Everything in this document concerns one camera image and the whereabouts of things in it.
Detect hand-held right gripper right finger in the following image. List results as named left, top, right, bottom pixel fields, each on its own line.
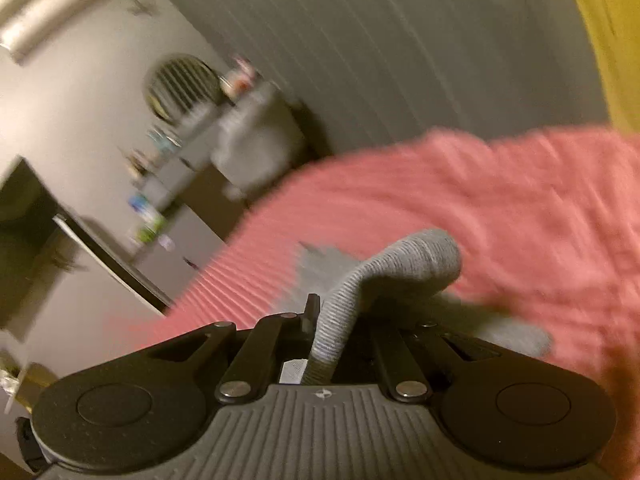
left=367, top=317, right=503, bottom=404

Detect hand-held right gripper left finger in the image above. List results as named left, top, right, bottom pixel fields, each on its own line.
left=112, top=294, right=322, bottom=404

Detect grey pants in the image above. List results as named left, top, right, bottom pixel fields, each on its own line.
left=277, top=229, right=553, bottom=386

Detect grey small cabinet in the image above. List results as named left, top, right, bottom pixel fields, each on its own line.
left=132, top=200, right=228, bottom=273

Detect pink ribbed bed blanket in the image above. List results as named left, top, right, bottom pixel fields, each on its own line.
left=107, top=127, right=640, bottom=433

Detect green packet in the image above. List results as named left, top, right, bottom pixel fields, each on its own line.
left=134, top=215, right=167, bottom=243

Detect grey upholstered chair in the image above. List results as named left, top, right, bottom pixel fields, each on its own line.
left=209, top=82, right=307, bottom=202

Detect grey vanity desk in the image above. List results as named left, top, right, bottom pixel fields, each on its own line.
left=142, top=102, right=238, bottom=206

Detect white blue bottle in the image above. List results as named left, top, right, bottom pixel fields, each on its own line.
left=126, top=194, right=152, bottom=218

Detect pink toy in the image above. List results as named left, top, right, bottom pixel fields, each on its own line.
left=231, top=56, right=258, bottom=93

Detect round mirror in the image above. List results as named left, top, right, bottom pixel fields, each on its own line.
left=144, top=54, right=222, bottom=122

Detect grey striped curtain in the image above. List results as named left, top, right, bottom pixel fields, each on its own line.
left=145, top=0, right=613, bottom=161

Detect yellow cloth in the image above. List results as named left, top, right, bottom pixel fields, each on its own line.
left=556, top=0, right=640, bottom=135

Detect white long fixture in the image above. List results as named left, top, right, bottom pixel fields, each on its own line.
left=0, top=0, right=120, bottom=63

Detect wall television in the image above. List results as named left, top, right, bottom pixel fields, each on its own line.
left=0, top=155, right=66, bottom=273

